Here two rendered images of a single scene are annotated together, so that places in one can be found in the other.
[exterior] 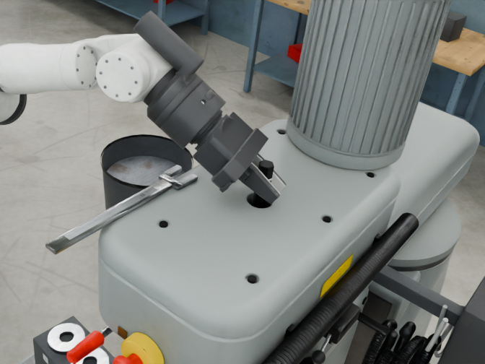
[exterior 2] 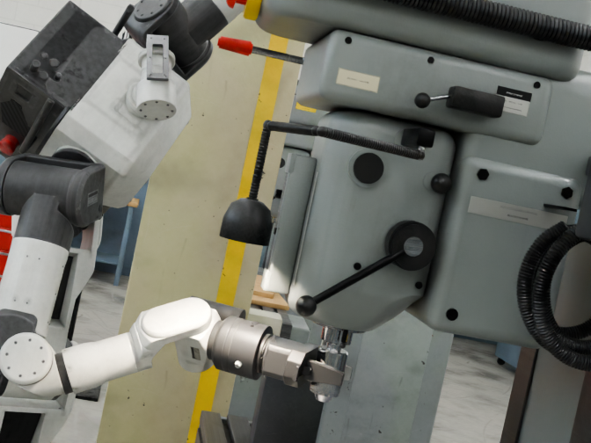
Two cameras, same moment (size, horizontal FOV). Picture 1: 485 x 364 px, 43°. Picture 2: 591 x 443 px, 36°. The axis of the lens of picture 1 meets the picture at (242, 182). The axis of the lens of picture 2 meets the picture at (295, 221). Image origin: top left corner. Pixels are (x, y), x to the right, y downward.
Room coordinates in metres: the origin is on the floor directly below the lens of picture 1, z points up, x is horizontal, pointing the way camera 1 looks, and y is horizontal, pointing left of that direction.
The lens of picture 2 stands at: (-0.29, -1.03, 1.52)
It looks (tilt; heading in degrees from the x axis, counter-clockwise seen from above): 3 degrees down; 49
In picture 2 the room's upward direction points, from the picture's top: 12 degrees clockwise
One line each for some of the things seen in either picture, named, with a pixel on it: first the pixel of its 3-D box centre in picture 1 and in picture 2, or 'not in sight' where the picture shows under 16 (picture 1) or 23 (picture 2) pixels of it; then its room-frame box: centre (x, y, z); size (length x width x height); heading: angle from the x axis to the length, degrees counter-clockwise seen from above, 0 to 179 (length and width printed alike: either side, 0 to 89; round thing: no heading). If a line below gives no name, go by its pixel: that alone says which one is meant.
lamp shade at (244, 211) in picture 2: not in sight; (248, 219); (0.52, 0.01, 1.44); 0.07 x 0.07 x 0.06
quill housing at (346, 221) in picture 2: not in sight; (364, 221); (0.71, -0.03, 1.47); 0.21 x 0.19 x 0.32; 58
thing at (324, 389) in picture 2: not in sight; (328, 374); (0.71, -0.03, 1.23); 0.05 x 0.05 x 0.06
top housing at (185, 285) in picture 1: (258, 237); (417, 4); (0.72, -0.04, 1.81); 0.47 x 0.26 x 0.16; 148
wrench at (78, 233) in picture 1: (125, 206); not in sight; (0.64, 0.15, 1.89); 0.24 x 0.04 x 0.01; 147
